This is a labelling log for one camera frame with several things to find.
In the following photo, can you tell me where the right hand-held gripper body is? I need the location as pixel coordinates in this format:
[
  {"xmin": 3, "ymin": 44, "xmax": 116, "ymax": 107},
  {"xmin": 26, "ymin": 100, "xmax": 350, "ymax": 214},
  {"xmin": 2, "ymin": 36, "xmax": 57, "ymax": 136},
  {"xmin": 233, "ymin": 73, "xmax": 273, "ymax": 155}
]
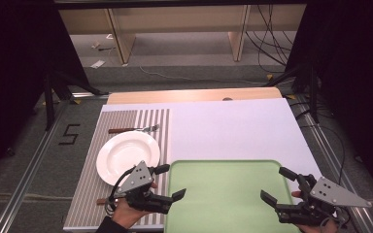
[{"xmin": 274, "ymin": 174, "xmax": 373, "ymax": 227}]

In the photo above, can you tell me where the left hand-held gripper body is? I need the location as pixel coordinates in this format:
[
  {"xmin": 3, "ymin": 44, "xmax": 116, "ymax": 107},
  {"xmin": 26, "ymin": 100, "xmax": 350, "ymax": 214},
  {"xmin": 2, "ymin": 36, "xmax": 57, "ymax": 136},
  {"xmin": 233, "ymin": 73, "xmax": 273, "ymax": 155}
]
[{"xmin": 108, "ymin": 160, "xmax": 173, "ymax": 216}]

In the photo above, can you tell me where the person's right hand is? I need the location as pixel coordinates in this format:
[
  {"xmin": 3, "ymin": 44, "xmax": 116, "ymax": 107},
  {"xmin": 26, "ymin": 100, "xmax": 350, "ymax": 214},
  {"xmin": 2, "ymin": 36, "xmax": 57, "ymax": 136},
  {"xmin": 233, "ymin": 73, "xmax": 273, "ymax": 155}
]
[{"xmin": 290, "ymin": 190, "xmax": 340, "ymax": 233}]

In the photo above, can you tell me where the person's left hand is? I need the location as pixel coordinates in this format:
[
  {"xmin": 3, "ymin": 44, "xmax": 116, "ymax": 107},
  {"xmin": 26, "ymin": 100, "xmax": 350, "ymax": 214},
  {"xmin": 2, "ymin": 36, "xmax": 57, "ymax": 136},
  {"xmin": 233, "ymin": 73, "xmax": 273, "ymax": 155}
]
[{"xmin": 111, "ymin": 182, "xmax": 159, "ymax": 229}]

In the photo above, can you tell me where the white round plate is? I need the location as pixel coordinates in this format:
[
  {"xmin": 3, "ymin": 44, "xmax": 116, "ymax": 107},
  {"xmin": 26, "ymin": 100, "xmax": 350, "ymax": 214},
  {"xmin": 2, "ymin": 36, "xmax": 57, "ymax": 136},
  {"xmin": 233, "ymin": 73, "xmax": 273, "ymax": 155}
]
[{"xmin": 95, "ymin": 130, "xmax": 161, "ymax": 187}]

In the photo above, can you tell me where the green tray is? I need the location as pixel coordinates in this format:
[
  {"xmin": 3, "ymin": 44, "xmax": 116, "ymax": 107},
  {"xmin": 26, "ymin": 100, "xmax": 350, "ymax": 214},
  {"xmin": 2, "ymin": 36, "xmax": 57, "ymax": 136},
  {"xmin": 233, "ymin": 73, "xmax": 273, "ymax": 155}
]
[{"xmin": 163, "ymin": 159, "xmax": 301, "ymax": 233}]

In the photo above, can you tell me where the grey striped placemat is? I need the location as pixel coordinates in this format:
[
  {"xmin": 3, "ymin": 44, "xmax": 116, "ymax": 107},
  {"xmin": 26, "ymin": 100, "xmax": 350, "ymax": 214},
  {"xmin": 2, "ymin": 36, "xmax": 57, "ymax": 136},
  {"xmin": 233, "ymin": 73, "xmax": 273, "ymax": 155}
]
[{"xmin": 63, "ymin": 109, "xmax": 171, "ymax": 231}]

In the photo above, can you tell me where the white table cover sheet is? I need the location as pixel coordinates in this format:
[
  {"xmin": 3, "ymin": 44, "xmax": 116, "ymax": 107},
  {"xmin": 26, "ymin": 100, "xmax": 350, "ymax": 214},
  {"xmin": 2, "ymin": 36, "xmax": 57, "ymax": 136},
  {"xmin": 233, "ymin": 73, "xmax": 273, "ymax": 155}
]
[{"xmin": 100, "ymin": 97, "xmax": 323, "ymax": 205}]

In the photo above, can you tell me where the black metal stand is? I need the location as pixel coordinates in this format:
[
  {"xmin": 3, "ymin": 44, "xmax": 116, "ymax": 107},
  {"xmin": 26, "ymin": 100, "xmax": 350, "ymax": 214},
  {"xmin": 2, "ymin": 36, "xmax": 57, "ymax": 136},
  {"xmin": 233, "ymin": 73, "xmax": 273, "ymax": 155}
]
[
  {"xmin": 43, "ymin": 68, "xmax": 110, "ymax": 131},
  {"xmin": 265, "ymin": 60, "xmax": 321, "ymax": 124}
]

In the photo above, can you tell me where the black curtain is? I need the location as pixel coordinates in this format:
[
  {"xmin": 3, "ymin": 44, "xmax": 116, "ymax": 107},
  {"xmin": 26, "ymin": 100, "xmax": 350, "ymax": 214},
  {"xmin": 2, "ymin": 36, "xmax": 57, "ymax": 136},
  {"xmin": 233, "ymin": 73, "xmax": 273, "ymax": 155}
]
[
  {"xmin": 0, "ymin": 0, "xmax": 90, "ymax": 185},
  {"xmin": 285, "ymin": 0, "xmax": 373, "ymax": 195}
]

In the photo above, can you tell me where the white paper scrap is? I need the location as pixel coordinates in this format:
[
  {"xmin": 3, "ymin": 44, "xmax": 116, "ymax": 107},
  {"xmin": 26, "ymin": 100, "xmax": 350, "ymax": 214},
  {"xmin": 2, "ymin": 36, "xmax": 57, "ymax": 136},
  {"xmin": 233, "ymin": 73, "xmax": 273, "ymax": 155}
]
[{"xmin": 89, "ymin": 59, "xmax": 107, "ymax": 70}]

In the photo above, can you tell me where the light wooden desk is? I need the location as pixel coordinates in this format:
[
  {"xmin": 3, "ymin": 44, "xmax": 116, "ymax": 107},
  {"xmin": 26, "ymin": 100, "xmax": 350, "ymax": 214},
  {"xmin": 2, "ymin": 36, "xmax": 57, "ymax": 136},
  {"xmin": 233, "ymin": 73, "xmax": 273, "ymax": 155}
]
[{"xmin": 58, "ymin": 4, "xmax": 307, "ymax": 65}]

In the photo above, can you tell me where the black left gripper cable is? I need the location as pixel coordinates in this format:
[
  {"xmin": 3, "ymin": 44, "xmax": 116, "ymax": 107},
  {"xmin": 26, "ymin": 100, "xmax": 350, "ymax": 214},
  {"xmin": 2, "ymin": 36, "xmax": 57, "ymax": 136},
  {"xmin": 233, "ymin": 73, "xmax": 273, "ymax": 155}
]
[{"xmin": 105, "ymin": 166, "xmax": 137, "ymax": 217}]

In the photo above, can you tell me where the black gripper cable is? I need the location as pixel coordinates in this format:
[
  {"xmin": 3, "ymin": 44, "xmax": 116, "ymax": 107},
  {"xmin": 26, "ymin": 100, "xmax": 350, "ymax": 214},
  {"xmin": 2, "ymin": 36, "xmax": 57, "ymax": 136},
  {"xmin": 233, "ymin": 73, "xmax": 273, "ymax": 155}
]
[
  {"xmin": 320, "ymin": 207, "xmax": 353, "ymax": 231},
  {"xmin": 105, "ymin": 166, "xmax": 137, "ymax": 217}
]

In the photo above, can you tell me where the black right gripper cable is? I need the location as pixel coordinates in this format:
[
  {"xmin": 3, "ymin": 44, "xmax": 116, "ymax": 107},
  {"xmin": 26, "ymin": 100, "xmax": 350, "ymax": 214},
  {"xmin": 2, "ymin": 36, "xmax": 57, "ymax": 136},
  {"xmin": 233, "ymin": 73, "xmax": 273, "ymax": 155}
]
[{"xmin": 320, "ymin": 207, "xmax": 353, "ymax": 231}]

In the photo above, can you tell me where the metal floor rail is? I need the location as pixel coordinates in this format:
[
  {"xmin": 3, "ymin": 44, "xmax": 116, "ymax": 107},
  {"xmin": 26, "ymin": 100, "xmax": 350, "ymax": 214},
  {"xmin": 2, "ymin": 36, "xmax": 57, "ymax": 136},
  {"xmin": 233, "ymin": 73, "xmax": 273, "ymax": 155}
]
[
  {"xmin": 289, "ymin": 94, "xmax": 373, "ymax": 233},
  {"xmin": 0, "ymin": 99, "xmax": 71, "ymax": 233}
]

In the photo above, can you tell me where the thin black floor cable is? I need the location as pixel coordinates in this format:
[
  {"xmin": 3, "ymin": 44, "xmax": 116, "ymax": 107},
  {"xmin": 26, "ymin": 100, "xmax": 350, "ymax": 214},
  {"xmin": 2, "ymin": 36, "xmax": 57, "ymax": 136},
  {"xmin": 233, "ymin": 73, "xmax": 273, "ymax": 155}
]
[{"xmin": 294, "ymin": 100, "xmax": 347, "ymax": 186}]

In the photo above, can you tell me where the fork with wooden handle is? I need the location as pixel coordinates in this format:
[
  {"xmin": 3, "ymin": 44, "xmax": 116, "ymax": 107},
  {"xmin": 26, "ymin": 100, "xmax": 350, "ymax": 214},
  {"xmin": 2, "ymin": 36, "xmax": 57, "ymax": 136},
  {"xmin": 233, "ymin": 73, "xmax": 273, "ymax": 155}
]
[{"xmin": 108, "ymin": 123, "xmax": 160, "ymax": 135}]

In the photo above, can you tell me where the bundle of black cables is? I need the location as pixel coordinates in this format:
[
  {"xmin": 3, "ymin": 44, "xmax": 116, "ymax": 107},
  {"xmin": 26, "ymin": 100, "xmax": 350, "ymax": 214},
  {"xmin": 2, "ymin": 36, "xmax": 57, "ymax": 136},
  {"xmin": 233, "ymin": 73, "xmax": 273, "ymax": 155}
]
[{"xmin": 245, "ymin": 4, "xmax": 296, "ymax": 74}]

